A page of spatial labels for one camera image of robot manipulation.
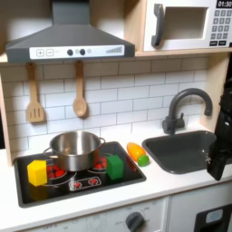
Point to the green block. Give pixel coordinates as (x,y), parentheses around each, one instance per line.
(115,167)

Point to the yellow block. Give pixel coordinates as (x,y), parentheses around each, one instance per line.
(37,172)

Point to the dark grey sink basin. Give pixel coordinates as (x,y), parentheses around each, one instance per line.
(181,152)

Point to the dark grey tap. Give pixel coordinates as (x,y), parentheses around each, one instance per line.
(181,110)

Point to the orange toy carrot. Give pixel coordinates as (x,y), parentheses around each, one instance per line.
(138,153)

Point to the grey oven knob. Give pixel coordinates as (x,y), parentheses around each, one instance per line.
(134,221)

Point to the white toy microwave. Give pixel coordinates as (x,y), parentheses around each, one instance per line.
(187,24)

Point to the black stove top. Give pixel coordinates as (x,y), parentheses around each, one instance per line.
(78,184)

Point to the steel pot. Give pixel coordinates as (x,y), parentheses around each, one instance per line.
(75,149)

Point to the wooden spoon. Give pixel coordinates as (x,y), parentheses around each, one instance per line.
(79,90)

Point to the grey range hood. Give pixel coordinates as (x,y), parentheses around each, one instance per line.
(70,39)

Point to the wooden slotted spatula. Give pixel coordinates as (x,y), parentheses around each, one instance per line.
(34,96)

